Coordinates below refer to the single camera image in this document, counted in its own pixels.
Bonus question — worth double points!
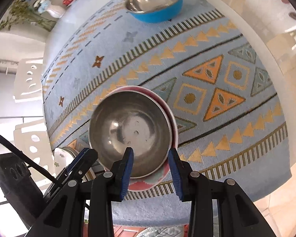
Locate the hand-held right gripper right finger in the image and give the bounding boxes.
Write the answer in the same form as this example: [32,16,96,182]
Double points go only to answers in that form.
[168,148,267,237]

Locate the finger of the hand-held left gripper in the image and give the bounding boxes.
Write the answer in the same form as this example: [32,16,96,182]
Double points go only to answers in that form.
[43,148,98,199]

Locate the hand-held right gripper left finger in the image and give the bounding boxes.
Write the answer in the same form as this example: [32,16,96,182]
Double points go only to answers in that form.
[25,147,135,237]

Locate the pink patterned ceramic bowl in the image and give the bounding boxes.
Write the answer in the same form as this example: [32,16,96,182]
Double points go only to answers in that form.
[109,86,179,192]

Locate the white plate tree print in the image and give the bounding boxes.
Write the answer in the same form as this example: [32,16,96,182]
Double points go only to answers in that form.
[54,147,100,181]

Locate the pink steel bowl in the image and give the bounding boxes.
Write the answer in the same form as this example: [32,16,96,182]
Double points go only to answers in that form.
[88,91,173,178]

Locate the blue patterned table mat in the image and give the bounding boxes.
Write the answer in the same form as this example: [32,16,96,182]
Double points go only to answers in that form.
[41,0,293,228]

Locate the leaf print floor mat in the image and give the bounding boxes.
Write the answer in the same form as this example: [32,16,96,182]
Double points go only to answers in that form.
[136,226,191,237]

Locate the glass vase with green stems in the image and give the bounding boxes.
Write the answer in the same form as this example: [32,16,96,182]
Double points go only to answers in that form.
[0,0,57,32]

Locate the white vase with blue flowers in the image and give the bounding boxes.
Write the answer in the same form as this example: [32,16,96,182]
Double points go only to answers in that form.
[27,0,66,19]

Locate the blue steel bowl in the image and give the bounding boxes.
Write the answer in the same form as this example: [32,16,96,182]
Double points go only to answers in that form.
[125,0,183,23]

